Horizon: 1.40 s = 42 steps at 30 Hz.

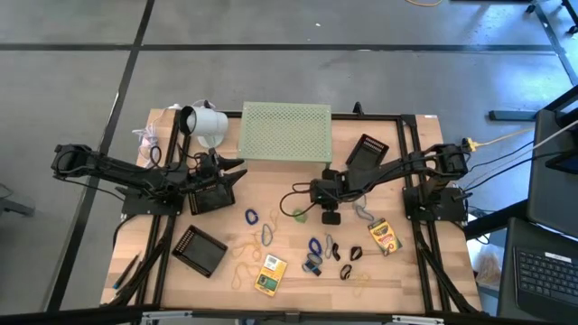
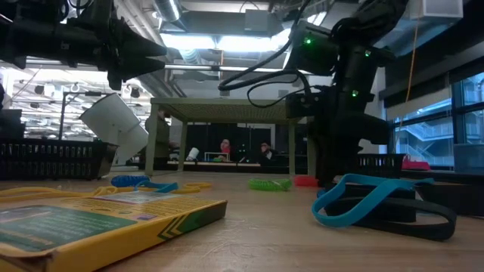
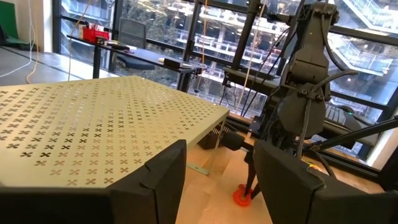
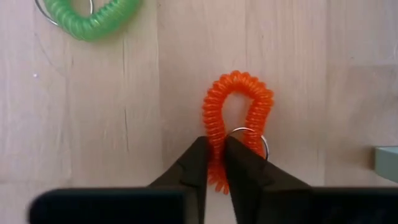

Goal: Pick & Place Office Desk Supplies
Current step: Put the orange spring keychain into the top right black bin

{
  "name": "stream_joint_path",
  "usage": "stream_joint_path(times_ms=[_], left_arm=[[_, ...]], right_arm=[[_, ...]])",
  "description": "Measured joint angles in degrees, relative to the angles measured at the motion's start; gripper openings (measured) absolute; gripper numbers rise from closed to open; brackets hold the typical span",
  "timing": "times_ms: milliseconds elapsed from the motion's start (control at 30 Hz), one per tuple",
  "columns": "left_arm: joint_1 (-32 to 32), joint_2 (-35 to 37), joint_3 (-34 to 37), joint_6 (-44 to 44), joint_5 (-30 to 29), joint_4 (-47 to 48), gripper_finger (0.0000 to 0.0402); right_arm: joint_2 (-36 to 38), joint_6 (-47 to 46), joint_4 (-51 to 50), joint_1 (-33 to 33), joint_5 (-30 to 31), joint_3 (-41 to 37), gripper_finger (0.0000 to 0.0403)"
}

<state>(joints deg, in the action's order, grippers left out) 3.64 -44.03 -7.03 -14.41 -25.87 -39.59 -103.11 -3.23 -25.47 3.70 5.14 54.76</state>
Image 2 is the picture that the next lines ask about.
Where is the white ceiling unit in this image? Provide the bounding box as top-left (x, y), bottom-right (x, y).
top-left (408, 0), bottom-right (464, 20)

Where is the long ceiling light bar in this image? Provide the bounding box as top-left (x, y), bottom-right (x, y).
top-left (22, 56), bottom-right (322, 76)

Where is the green perforated metal shelf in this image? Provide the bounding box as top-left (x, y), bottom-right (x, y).
top-left (144, 97), bottom-right (317, 178)

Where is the black screen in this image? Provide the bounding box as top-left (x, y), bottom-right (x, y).
top-left (0, 108), bottom-right (24, 140)

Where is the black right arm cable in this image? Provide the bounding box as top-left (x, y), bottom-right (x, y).
top-left (218, 0), bottom-right (317, 110)

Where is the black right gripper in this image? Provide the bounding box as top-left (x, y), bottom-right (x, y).
top-left (308, 94), bottom-right (390, 186)

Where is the red bag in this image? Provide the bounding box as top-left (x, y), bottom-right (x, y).
top-left (401, 153), bottom-right (432, 172)

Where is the green coil wrist band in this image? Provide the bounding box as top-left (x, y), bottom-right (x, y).
top-left (247, 178), bottom-right (293, 192)

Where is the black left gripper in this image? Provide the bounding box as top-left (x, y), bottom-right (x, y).
top-left (96, 17), bottom-right (167, 76)

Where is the yellow rubber band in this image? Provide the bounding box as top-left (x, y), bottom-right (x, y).
top-left (0, 185), bottom-right (120, 203)
top-left (177, 181), bottom-right (213, 195)

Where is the yellow crayon box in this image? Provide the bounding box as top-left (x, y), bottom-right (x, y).
top-left (0, 191), bottom-right (228, 272)

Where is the wooden background table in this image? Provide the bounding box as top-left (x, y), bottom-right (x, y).
top-left (166, 160), bottom-right (262, 169)

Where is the blue rubber band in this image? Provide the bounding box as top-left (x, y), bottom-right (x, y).
top-left (135, 180), bottom-right (179, 194)

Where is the black slotted plastic basket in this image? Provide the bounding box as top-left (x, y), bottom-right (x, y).
top-left (0, 138), bottom-right (119, 181)
top-left (357, 153), bottom-right (406, 179)

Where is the yellow hanging cord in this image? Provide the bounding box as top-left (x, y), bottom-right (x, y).
top-left (404, 14), bottom-right (421, 105)

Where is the black partition curtain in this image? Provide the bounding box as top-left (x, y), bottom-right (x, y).
top-left (185, 123), bottom-right (272, 164)

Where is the white frame box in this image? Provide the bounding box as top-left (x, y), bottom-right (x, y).
top-left (203, 151), bottom-right (231, 162)

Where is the black light stand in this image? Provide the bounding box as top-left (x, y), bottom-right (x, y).
top-left (57, 89), bottom-right (104, 141)

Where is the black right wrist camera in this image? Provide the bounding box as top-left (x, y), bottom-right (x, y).
top-left (285, 91), bottom-right (317, 120)

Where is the red coil wrist band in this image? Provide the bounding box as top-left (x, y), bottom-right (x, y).
top-left (293, 175), bottom-right (321, 188)

